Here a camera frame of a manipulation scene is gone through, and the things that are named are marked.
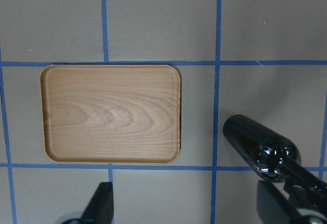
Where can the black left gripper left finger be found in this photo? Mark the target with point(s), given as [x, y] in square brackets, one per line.
[100, 208]

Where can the wooden tray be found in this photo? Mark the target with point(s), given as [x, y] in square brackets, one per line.
[111, 113]

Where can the brown paper table cover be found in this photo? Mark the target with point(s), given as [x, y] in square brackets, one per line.
[262, 58]

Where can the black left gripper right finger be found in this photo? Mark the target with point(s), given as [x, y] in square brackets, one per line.
[272, 207]

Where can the dark glass wine bottle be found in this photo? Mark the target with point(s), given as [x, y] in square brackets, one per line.
[272, 156]

